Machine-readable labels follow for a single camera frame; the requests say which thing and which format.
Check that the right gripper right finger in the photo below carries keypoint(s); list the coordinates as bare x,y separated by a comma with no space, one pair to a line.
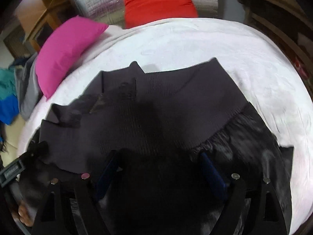
249,200

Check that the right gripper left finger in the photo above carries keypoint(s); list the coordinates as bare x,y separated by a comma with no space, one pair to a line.
70,207

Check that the black quilted jacket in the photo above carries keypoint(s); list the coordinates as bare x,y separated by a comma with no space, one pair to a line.
139,135

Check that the person's hand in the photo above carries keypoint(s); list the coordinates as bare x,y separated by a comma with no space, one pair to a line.
22,215

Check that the beige sofa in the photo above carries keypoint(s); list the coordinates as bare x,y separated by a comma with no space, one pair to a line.
15,138

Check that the blue jacket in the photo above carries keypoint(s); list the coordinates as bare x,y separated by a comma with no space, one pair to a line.
9,109

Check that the grey garment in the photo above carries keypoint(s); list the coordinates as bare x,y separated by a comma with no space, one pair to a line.
27,87

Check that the teal shirt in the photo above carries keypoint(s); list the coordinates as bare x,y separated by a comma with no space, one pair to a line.
7,83

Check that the white bed blanket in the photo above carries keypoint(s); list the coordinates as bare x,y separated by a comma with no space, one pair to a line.
259,68

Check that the pink pillow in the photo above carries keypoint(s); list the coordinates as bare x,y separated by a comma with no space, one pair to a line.
62,49

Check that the wooden curved column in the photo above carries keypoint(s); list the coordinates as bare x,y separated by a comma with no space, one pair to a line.
39,18

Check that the wooden side table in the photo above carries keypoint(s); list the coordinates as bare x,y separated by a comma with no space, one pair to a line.
286,23

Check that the red pillow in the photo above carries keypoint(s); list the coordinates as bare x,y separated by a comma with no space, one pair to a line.
140,12

